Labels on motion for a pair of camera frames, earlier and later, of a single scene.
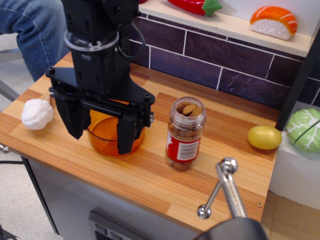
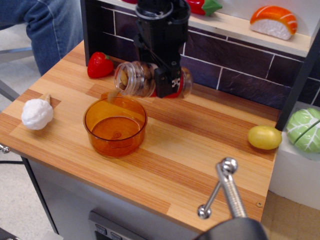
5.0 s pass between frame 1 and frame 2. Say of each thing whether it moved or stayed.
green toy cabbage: stayed
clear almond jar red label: moved
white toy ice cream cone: stayed
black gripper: moved
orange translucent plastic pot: stayed
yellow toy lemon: stayed
